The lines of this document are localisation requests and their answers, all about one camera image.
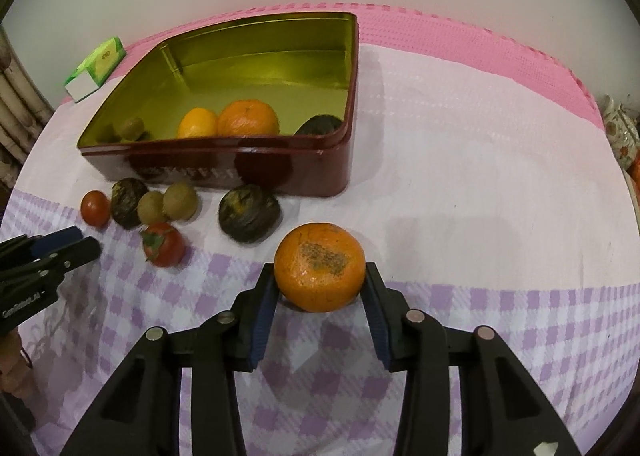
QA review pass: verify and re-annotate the smooth yellow orange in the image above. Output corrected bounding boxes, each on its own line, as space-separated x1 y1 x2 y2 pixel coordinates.
177 107 219 139

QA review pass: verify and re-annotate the floral patterned object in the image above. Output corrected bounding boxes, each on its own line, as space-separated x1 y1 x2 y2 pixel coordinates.
602 95 640 171

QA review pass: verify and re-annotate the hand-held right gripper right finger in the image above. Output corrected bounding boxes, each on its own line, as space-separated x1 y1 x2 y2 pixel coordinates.
362 262 583 456

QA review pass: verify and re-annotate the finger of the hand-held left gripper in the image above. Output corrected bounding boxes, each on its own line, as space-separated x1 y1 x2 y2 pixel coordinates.
0 227 85 269
27 237 102 284

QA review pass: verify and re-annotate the small red tomato with stem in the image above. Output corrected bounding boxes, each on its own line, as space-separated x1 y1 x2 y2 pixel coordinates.
140 222 187 268

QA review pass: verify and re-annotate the mandarin orange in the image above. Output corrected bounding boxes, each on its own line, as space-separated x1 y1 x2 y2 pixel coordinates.
216 99 281 137
273 222 367 313

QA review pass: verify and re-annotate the bamboo furniture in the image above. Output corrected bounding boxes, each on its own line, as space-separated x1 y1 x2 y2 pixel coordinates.
0 28 56 187

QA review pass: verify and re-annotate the green tissue box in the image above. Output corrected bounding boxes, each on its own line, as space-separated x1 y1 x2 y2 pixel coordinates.
64 36 125 103

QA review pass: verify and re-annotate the brown longan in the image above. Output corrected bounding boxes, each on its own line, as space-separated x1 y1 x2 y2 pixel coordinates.
136 191 167 226
112 116 146 142
162 181 199 222

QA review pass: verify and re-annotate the red tin box gold inside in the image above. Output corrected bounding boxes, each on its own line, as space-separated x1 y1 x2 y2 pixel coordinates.
77 12 360 198

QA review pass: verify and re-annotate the pink purple checked tablecloth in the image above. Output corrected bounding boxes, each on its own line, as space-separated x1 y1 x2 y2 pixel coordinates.
0 3 636 456

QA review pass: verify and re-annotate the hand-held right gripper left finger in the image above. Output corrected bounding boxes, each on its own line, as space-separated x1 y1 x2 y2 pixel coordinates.
60 262 281 456

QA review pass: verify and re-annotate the dark wrinkled fruit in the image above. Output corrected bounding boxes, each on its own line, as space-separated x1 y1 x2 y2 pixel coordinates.
110 177 149 230
218 184 282 244
292 115 345 137

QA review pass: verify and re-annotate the person's left hand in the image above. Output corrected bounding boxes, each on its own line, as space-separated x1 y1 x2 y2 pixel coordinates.
0 331 38 399

